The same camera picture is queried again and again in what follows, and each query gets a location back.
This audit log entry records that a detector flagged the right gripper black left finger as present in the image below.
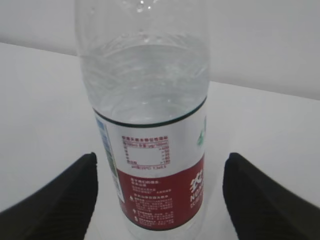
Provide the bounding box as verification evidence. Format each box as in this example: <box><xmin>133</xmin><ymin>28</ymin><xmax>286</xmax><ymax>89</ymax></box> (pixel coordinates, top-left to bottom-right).
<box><xmin>0</xmin><ymin>152</ymin><xmax>98</xmax><ymax>240</ymax></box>

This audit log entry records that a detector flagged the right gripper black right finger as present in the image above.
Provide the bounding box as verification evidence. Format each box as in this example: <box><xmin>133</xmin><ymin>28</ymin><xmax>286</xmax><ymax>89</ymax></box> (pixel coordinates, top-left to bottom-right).
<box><xmin>222</xmin><ymin>152</ymin><xmax>320</xmax><ymax>240</ymax></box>

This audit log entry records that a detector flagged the clear plastic water bottle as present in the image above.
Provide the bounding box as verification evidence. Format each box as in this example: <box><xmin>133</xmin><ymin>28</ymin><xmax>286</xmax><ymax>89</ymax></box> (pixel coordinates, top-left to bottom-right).
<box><xmin>74</xmin><ymin>0</ymin><xmax>210</xmax><ymax>240</ymax></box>

